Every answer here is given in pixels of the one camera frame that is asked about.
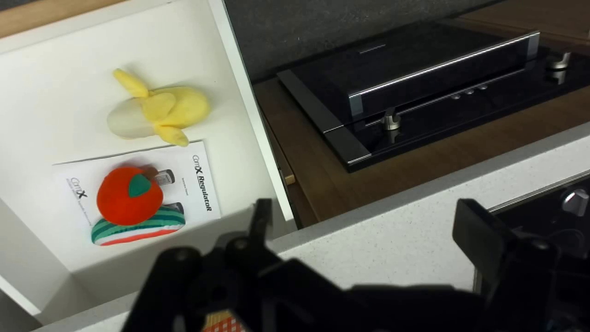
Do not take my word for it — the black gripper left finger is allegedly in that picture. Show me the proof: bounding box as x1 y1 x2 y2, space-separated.
124 199 345 332

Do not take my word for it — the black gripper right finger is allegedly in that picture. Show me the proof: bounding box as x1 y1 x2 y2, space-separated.
452 199 590 332

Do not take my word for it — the red tomato plush toy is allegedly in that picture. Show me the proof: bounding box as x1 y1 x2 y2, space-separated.
96 165 164 224

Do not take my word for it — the yellow banana plush toy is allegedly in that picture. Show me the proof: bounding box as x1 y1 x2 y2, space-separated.
107 68 211 145

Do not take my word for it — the striped watermelon slice plush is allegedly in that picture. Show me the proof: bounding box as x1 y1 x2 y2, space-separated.
91 206 187 246

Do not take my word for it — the white open drawer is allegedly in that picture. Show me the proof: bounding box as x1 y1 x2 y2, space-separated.
0 0 294 322

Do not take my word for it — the white instruction sheet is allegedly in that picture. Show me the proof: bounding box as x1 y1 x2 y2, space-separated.
54 140 222 226

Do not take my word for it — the black induction cooktop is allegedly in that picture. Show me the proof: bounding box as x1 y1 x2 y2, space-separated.
277 21 590 171

